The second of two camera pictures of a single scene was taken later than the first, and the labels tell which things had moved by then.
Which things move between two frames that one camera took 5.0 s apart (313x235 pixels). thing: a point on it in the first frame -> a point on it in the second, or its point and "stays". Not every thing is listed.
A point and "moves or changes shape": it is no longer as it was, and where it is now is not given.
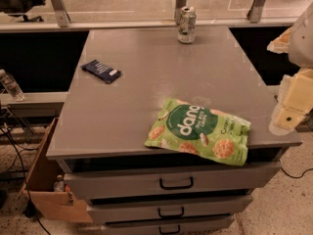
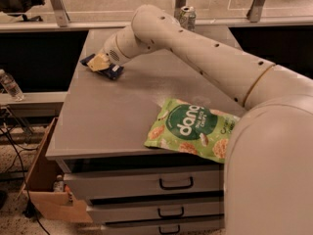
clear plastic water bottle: (11, 85) stays
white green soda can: (187, 24) stays
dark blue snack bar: (101, 70) moves or changes shape
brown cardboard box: (38, 186) stays
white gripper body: (302, 43) -> (110, 52)
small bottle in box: (59, 184) stays
